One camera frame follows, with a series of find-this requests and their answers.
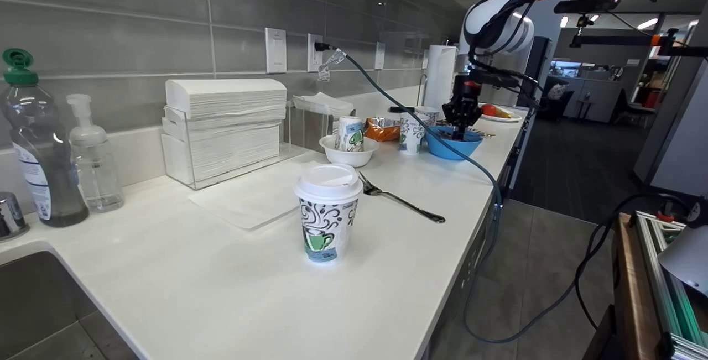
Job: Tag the metal spoon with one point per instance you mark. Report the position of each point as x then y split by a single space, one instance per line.
484 134

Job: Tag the sink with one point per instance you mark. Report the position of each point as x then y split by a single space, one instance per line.
38 304

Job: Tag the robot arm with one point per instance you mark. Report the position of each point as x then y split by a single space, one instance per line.
500 3

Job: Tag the office chair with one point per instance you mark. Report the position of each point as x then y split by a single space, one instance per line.
628 108

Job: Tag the white bowl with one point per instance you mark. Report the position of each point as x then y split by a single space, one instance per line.
345 157

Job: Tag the stack of folded paper towels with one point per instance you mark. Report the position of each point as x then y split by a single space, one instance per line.
227 122

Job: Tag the clear napkin holder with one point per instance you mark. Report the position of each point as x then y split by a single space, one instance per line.
310 128

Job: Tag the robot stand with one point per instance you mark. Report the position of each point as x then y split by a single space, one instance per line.
636 293

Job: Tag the yellow banana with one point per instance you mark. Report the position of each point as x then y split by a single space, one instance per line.
502 112

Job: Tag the stack of white napkins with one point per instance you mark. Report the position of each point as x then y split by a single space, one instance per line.
323 103

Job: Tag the paper towel roll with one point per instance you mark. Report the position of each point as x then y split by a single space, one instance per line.
440 75

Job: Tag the dark armchair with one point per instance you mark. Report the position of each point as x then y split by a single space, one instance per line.
556 97

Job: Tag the clear acrylic towel holder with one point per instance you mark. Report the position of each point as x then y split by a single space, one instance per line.
238 175

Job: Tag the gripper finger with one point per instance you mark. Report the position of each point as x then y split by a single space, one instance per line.
473 113
451 112

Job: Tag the white wall switch plate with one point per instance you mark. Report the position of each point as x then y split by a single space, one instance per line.
275 50

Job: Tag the white paper sheet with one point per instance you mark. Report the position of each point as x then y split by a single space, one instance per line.
254 197

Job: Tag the dish soap bottle green cap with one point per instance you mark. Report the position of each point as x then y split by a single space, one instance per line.
41 144

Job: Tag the clear foam soap dispenser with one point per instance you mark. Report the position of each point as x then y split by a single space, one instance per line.
95 166

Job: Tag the grey office cabinet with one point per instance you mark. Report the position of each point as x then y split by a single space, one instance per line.
589 97

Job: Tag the red tomato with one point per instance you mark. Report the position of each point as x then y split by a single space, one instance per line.
488 110

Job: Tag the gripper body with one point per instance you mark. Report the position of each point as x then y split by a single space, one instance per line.
466 92

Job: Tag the printed paper cup with lid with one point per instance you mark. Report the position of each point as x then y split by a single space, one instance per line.
327 210

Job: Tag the white wall socket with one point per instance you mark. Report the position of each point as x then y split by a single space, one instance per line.
379 56
313 58

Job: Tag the metal fork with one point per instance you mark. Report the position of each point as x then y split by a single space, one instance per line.
398 199

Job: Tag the orange snack packet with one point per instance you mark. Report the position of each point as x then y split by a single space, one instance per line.
383 130

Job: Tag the blue bowl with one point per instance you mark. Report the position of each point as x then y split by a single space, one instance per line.
451 149

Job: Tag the chrome tap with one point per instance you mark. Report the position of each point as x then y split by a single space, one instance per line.
10 213

